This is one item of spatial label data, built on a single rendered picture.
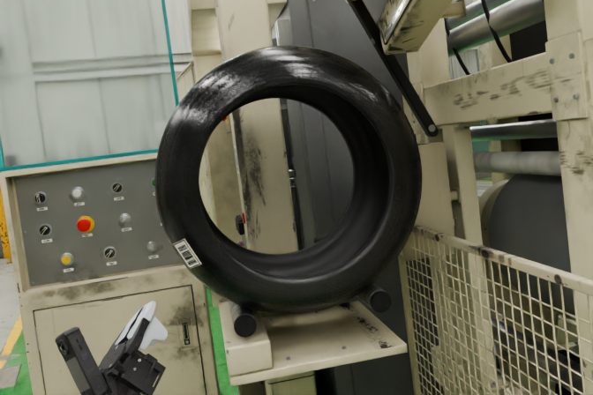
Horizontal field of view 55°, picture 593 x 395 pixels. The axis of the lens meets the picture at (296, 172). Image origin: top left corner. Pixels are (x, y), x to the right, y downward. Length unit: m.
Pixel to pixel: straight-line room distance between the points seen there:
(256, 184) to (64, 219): 0.69
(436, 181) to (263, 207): 0.46
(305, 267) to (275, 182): 0.24
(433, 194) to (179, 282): 0.84
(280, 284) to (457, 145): 0.68
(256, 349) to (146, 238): 0.81
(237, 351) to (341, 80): 0.57
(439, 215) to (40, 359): 1.26
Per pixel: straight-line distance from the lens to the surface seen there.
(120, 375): 0.99
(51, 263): 1.94
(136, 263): 1.90
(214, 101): 1.10
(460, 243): 1.23
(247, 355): 1.18
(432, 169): 1.53
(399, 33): 1.41
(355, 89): 1.15
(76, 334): 0.98
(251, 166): 1.48
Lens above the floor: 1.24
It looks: 3 degrees down
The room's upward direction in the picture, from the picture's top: 7 degrees counter-clockwise
